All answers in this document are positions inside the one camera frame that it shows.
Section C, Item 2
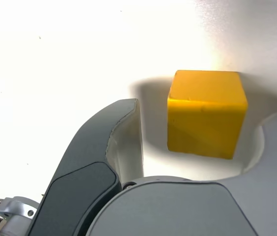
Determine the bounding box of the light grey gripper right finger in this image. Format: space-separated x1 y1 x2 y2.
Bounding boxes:
85 114 277 236

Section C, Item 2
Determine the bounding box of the yellow cube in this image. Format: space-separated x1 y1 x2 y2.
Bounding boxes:
167 70 249 160

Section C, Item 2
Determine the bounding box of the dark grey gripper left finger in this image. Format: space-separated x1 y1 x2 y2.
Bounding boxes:
27 98 145 236

